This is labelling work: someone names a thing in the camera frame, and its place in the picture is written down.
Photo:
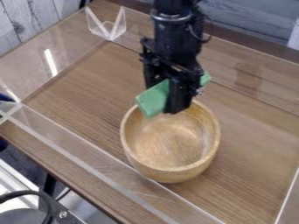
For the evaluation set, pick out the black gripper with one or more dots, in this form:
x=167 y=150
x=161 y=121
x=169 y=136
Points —
x=170 y=52

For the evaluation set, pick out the grey metal bracket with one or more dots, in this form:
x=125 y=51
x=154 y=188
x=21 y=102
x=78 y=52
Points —
x=55 y=213

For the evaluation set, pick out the clear acrylic tray walls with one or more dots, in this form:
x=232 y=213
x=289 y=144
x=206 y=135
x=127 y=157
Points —
x=74 y=78

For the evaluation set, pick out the black table leg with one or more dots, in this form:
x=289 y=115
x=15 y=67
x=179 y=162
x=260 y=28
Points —
x=50 y=184

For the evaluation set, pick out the green rectangular block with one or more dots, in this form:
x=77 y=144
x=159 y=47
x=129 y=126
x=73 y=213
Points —
x=151 y=100

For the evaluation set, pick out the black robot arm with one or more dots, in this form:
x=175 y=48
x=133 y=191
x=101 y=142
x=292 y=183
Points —
x=173 y=5

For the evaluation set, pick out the brown wooden bowl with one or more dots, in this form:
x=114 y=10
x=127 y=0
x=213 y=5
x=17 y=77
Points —
x=171 y=147

